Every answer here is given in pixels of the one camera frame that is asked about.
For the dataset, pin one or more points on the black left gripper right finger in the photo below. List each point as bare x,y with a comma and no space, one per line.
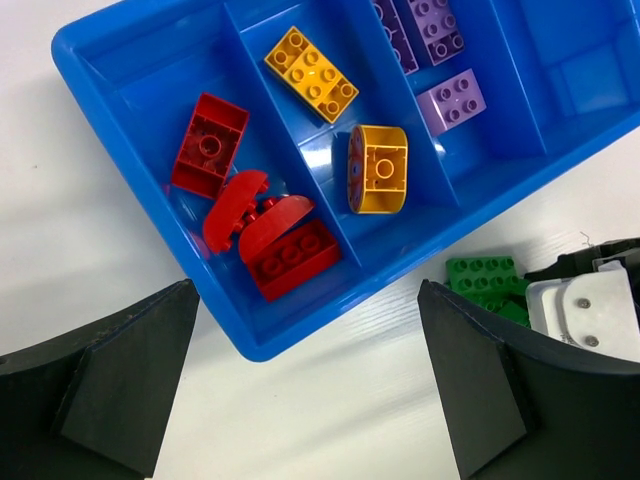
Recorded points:
520,405

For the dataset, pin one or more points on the large green lego plate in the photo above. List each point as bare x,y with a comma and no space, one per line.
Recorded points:
491,282

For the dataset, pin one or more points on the plain purple rounded lego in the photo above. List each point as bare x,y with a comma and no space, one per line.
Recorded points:
451,103

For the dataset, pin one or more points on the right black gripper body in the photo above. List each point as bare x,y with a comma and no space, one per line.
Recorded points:
581,261

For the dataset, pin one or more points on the red curved lego brick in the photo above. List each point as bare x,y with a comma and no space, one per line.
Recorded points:
226,217

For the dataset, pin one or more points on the blue divided plastic tray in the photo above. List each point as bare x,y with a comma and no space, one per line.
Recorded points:
560,80

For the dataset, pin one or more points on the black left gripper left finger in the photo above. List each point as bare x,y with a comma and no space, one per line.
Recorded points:
94,403

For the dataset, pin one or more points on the yellow lego plate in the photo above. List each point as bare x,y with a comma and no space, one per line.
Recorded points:
320,85

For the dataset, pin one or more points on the yellow butterfly lego brick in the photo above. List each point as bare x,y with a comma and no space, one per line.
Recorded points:
377,169

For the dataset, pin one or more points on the purple butterfly lego brick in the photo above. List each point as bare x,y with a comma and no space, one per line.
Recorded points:
396,34

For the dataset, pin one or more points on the small red lego brick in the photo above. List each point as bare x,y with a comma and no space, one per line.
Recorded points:
209,146

